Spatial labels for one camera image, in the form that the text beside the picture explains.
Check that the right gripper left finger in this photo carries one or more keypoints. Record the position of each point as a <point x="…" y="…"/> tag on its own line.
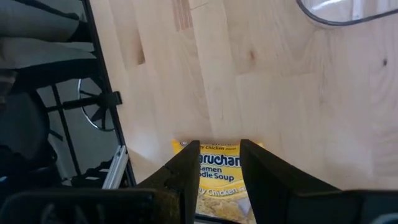
<point x="186" y="174"/>

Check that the black aluminium table frame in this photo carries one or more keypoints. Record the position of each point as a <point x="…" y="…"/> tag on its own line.
<point x="101" y="62"/>

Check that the silver aluminium bracket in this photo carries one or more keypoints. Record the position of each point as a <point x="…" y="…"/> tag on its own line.
<point x="116" y="168"/>

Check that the clear plastic bin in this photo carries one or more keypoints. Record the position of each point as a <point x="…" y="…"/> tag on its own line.
<point x="342" y="12"/>

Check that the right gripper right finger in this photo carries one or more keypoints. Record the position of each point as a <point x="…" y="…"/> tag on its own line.
<point x="267" y="180"/>

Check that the black office chair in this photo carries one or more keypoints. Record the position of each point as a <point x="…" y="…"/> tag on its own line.
<point x="21" y="124"/>

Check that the person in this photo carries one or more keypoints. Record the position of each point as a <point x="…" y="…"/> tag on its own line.
<point x="37" y="18"/>

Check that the yellow chicken ramen packet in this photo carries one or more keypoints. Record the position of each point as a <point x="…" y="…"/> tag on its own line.
<point x="220" y="174"/>

